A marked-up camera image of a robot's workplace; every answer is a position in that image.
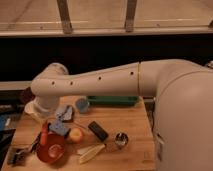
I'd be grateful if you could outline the small metal cup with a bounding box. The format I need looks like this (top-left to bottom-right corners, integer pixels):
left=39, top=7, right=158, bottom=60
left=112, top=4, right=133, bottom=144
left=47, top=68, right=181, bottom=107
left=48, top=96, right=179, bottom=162
left=115, top=132, right=129, bottom=149

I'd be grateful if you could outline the blue sponge piece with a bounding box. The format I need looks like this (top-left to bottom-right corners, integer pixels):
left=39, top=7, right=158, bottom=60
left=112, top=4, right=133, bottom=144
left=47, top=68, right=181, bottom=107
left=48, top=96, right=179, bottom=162
left=49, top=120, right=69, bottom=136

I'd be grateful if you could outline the blue crumpled cloth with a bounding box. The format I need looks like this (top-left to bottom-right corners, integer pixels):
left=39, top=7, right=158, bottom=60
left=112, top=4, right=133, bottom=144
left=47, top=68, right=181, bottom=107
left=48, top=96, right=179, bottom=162
left=55, top=105, right=73, bottom=122

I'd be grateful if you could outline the dark maroon bowl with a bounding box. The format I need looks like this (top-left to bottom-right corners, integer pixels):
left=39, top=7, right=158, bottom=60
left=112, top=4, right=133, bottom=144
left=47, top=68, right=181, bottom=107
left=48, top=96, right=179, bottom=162
left=20, top=87, right=35, bottom=104

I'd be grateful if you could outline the green plastic tray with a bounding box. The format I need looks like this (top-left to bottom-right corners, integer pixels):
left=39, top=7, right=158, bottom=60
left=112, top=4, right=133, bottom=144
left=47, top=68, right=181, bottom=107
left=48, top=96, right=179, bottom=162
left=87, top=96, right=139, bottom=106

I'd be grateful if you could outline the yellow red apple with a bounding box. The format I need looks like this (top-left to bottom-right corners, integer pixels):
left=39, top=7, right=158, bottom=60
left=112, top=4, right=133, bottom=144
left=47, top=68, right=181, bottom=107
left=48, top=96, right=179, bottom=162
left=67, top=128, right=84, bottom=143

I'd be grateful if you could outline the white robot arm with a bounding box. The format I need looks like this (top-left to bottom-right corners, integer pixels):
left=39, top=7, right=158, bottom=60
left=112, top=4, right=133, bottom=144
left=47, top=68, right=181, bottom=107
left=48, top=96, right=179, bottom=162
left=31, top=59, right=213, bottom=171

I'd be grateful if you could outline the black handled brush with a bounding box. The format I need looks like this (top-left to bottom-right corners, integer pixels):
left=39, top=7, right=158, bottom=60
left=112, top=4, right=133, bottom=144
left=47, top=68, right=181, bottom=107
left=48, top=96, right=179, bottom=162
left=7, top=134, right=41, bottom=166

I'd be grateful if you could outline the black rectangular block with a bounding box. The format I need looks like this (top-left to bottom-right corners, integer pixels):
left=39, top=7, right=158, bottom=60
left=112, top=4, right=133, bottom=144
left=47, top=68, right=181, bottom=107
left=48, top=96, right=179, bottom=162
left=88, top=121, right=108, bottom=141

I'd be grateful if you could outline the white paper cup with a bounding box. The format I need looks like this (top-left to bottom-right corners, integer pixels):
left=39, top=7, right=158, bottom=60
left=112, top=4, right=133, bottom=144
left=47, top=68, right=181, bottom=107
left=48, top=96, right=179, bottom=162
left=24, top=102, right=41, bottom=122

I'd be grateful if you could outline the red pepper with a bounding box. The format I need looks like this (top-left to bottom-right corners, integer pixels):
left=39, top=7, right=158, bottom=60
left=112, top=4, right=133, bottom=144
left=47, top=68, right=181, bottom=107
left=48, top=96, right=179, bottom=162
left=40, top=121, right=48, bottom=146

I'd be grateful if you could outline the small blue cup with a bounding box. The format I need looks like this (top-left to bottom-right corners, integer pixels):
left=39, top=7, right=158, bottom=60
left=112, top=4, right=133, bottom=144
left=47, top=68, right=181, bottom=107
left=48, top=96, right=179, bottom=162
left=75, top=98, right=89, bottom=114

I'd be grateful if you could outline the red bowl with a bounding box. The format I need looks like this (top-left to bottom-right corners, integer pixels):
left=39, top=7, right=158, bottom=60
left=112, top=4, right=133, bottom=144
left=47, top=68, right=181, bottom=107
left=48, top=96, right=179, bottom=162
left=37, top=134, right=66, bottom=164

